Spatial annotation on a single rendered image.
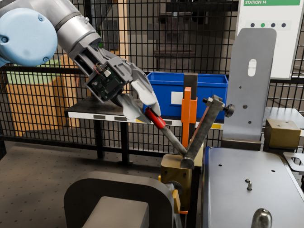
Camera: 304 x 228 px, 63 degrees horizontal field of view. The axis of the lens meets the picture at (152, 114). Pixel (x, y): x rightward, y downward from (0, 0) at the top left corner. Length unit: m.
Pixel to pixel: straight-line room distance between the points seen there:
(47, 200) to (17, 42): 0.82
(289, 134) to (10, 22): 0.74
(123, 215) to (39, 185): 0.98
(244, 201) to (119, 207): 0.37
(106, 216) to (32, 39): 0.25
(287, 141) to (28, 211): 0.92
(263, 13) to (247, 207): 0.73
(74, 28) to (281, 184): 0.56
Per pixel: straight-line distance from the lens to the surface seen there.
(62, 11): 0.53
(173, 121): 0.89
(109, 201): 0.26
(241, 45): 0.78
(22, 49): 0.37
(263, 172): 0.69
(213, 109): 0.51
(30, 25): 0.37
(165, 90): 0.89
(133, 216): 0.24
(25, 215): 1.07
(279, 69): 1.10
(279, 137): 0.84
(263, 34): 0.78
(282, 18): 1.08
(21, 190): 1.20
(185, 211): 0.63
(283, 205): 0.60
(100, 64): 0.50
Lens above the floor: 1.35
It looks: 20 degrees down
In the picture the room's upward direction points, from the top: straight up
